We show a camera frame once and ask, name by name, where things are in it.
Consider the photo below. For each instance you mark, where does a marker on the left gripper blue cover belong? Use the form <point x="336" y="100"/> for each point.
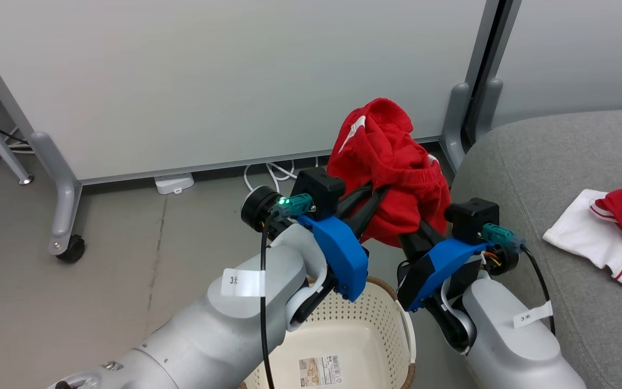
<point x="343" y="259"/>

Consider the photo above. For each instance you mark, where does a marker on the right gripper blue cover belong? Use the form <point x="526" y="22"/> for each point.
<point x="440" y="267"/>

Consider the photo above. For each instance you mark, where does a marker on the plain red shorts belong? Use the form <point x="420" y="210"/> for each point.
<point x="392" y="156"/>

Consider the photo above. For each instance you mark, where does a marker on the red jersey with white stripes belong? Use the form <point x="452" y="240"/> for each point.
<point x="613" y="237"/>

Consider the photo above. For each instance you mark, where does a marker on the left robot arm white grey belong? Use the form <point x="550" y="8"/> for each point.
<point x="208" y="329"/>

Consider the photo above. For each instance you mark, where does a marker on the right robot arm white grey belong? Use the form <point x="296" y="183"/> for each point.
<point x="505" y="346"/>

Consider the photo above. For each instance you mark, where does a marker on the grey fabric sofa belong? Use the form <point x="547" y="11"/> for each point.
<point x="548" y="162"/>

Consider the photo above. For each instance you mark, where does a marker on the beige perforated laundry basket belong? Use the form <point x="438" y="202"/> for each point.
<point x="365" y="335"/>

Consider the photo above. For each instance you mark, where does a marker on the white label tag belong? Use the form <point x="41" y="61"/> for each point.
<point x="532" y="315"/>
<point x="243" y="282"/>

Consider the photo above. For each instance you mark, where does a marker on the printed barcode sticker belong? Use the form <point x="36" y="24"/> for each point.
<point x="320" y="370"/>

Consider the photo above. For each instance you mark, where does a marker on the white power adapter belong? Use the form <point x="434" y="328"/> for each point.
<point x="174" y="183"/>

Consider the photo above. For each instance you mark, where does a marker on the wide white partition board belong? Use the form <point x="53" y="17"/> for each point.
<point x="208" y="75"/>

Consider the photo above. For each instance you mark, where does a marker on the narrow white partition board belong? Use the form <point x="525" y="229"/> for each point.
<point x="581" y="54"/>

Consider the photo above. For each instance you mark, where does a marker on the black caster wheel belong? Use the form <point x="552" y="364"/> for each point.
<point x="72" y="250"/>

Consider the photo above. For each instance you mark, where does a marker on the grey partition foot with caster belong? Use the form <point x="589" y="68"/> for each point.
<point x="67" y="202"/>

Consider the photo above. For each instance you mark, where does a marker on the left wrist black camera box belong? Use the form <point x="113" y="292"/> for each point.
<point x="317" y="192"/>

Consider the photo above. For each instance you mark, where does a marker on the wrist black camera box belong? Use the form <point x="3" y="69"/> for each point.
<point x="472" y="220"/>
<point x="317" y="192"/>

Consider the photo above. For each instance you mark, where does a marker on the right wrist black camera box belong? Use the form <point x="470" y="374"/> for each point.
<point x="472" y="220"/>

